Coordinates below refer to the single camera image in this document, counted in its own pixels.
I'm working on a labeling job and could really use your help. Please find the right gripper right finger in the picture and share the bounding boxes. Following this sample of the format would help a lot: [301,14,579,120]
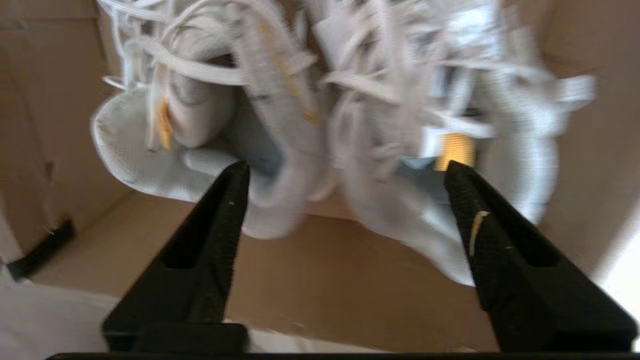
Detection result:
[444,160,638,352]

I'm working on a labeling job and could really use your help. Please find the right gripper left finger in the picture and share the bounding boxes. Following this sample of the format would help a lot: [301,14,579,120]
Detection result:
[102,161,251,353]

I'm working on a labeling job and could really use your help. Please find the white lace-up sneaker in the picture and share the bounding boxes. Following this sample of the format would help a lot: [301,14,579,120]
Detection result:
[90,0,331,241]
[305,0,598,288]

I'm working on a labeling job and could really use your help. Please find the brown cardboard shoe box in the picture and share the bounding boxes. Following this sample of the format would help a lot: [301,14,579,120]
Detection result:
[0,0,640,353]

